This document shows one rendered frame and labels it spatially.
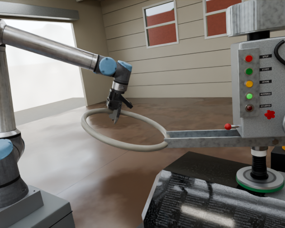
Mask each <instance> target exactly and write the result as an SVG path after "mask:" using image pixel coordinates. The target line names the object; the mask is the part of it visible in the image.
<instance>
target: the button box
mask: <svg viewBox="0 0 285 228"><path fill-rule="evenodd" d="M247 54H251V55H253V57H254V59H253V61H252V62H251V63H246V62H245V61H244V57H245V56H246V55H247ZM247 67H252V68H253V70H254V73H253V74H252V75H251V76H246V75H245V73H244V70H245V69H246V68H247ZM247 80H252V81H253V82H254V85H253V87H252V88H246V87H245V85H244V84H245V81H247ZM237 90H238V116H239V117H240V118H242V117H256V116H260V94H259V47H254V48H246V49H239V50H237ZM247 92H252V93H253V94H254V98H253V99H252V100H246V99H245V94H246V93H247ZM247 104H252V105H253V106H254V110H253V111H252V112H247V111H246V110H245V106H246V105H247Z"/></svg>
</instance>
